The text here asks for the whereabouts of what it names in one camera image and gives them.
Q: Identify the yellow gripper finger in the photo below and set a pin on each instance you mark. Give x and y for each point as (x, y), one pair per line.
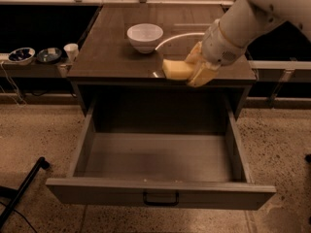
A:
(195, 54)
(203, 73)

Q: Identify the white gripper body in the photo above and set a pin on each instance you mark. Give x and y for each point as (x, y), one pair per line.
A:
(219, 48)

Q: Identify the yellow sponge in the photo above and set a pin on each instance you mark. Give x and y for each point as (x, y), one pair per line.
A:
(176, 70)

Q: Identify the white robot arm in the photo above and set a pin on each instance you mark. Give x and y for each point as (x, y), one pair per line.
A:
(228, 37)

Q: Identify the open grey top drawer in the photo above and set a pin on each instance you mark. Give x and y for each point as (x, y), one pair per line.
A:
(120, 155)

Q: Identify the white ceramic bowl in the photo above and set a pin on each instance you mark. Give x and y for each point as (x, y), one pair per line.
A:
(144, 37)

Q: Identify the small white cup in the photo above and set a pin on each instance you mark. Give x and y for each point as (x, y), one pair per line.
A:
(72, 51)

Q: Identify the dark glazed bowl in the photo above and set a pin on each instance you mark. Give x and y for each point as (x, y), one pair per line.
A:
(49, 56)

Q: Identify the low side shelf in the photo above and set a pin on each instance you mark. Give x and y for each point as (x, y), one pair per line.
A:
(36, 70)

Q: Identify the blue patterned bowl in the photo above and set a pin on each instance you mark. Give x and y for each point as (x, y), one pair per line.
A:
(22, 56)

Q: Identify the black chair leg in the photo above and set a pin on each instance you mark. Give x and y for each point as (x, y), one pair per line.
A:
(14, 195)

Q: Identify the black drawer handle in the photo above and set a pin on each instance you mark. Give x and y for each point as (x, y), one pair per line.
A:
(161, 199)

